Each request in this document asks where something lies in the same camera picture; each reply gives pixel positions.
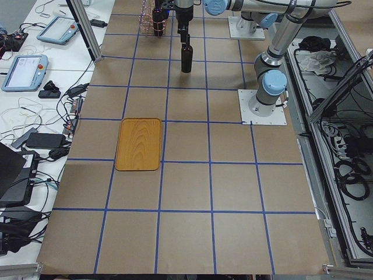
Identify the teach pendant near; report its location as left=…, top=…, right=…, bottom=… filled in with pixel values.
left=1, top=54, right=48, bottom=92

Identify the teach pendant far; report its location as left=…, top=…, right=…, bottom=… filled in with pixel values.
left=37, top=16, right=79, bottom=45

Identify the black power adapter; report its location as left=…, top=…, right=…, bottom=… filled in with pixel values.
left=26, top=132, right=65, bottom=149

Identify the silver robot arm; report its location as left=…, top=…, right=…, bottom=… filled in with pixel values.
left=248, top=8, right=308, bottom=117
left=202, top=1, right=337, bottom=51

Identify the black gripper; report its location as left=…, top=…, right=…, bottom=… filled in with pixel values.
left=176, top=14, right=193, bottom=44

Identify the wooden tray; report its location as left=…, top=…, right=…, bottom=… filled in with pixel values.
left=115, top=118, right=161, bottom=172

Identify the aluminium frame post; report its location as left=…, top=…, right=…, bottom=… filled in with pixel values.
left=66, top=0, right=102, bottom=63

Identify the teach pendant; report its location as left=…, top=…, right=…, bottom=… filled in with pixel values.
left=1, top=54, right=48, bottom=92
left=37, top=16, right=79, bottom=45

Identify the black laptop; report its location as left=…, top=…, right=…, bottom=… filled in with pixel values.
left=1, top=144, right=39, bottom=208

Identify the copper wire wine basket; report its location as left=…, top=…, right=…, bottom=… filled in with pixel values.
left=139, top=0, right=168, bottom=36

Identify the dark wine bottle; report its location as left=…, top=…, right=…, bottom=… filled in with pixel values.
left=181, top=34, right=193, bottom=73
left=152, top=0, right=165, bottom=37

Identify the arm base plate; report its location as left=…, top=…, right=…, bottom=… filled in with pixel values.
left=238, top=89, right=287, bottom=126
left=228, top=16, right=265, bottom=41

